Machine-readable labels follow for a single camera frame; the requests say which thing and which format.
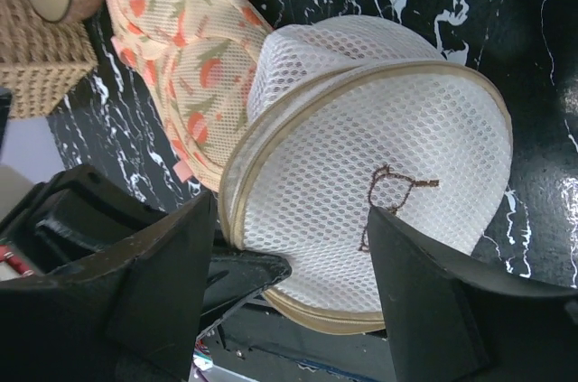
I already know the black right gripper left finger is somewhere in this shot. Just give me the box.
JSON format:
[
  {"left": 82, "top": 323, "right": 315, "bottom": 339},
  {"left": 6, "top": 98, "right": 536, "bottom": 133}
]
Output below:
[{"left": 1, "top": 193, "right": 216, "bottom": 381}]

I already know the wicker laundry basket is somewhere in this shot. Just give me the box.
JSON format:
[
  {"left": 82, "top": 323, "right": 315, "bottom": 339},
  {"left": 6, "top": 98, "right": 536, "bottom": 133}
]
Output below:
[{"left": 1, "top": 0, "right": 98, "bottom": 119}]

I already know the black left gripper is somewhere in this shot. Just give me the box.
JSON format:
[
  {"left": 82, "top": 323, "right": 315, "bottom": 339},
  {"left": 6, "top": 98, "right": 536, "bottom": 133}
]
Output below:
[{"left": 1, "top": 165, "right": 292, "bottom": 336}]

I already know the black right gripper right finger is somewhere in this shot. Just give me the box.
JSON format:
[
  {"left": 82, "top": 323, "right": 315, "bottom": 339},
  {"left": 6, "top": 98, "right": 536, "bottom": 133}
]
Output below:
[{"left": 368, "top": 208, "right": 577, "bottom": 381}]

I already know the white mesh cylindrical laundry bag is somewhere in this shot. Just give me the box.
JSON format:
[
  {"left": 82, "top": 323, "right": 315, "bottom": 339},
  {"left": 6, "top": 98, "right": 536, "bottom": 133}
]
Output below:
[{"left": 219, "top": 15, "right": 513, "bottom": 335}]

